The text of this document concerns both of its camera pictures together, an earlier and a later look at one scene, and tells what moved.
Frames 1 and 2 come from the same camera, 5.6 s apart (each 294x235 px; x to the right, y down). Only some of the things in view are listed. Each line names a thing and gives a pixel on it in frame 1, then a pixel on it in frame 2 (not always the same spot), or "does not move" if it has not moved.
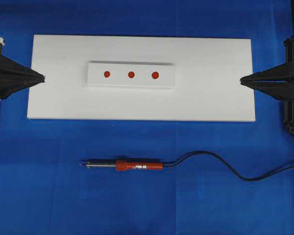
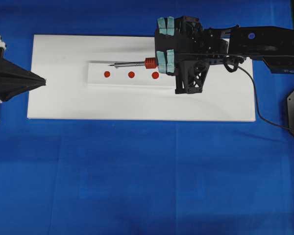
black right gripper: [287, 75] → [186, 50]
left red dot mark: [107, 74] does not move
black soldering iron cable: [224, 163] → [256, 91]
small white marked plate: [127, 74] does not move
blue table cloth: [38, 187] does not move
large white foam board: [207, 80] does not move
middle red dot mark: [131, 74] does not move
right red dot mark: [155, 75] does not move
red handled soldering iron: [119, 165] → [150, 62]
